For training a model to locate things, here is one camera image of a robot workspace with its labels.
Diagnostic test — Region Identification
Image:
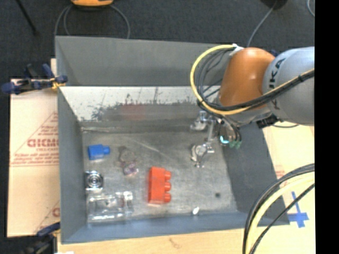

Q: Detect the brown cardboard board red print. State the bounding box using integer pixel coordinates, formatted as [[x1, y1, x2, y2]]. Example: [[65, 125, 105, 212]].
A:
[[6, 58, 62, 238]]

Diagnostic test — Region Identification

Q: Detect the blue toy brick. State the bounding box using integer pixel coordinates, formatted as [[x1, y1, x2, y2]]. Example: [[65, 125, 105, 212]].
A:
[[87, 143, 111, 161]]

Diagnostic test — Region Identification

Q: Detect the clear purple-tinted glass piece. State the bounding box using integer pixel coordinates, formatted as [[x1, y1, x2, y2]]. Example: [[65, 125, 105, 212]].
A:
[[115, 146, 139, 177]]

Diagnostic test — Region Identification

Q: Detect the red toy brick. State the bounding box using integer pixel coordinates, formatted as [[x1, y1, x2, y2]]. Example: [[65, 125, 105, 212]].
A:
[[147, 166, 173, 204]]

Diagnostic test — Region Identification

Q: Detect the grey metal bin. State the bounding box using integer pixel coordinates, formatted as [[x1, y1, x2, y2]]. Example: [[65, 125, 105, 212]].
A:
[[54, 35, 291, 244]]

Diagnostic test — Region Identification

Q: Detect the clear plastic bottle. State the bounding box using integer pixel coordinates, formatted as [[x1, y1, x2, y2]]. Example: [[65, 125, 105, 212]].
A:
[[86, 190, 134, 222]]

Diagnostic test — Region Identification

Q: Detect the shiny round metal part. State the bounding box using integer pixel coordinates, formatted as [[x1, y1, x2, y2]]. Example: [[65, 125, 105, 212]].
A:
[[84, 170, 105, 191]]

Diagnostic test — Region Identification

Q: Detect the black cylinder on white bracket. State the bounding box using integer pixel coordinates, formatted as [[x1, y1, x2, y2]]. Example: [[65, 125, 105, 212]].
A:
[[256, 115, 279, 129]]

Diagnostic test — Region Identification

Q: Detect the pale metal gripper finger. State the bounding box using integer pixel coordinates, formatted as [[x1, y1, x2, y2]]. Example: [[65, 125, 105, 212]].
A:
[[190, 142, 216, 168], [190, 110, 212, 131]]

